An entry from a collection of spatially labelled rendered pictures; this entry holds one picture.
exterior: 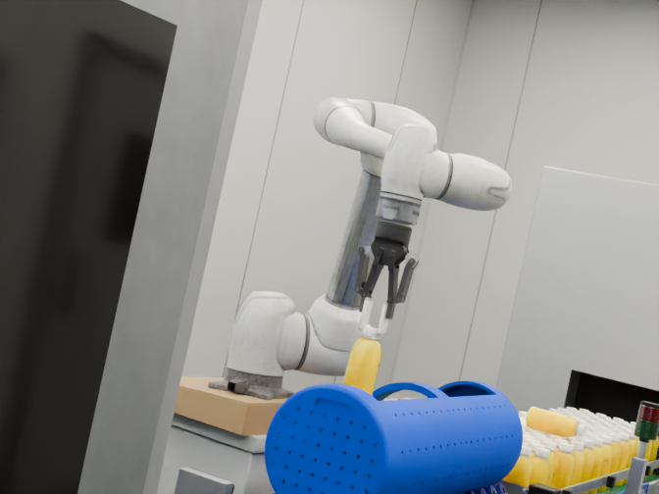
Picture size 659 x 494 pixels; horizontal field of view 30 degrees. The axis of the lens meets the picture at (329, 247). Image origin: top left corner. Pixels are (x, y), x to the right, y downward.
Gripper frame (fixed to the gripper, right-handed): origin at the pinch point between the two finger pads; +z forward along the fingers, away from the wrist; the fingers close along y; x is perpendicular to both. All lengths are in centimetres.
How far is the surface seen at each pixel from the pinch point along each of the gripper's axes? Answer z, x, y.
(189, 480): 32, -56, -3
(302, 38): -117, 351, -235
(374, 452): 25.7, -10.6, 10.9
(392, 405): 17.2, 1.1, 7.8
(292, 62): -103, 347, -236
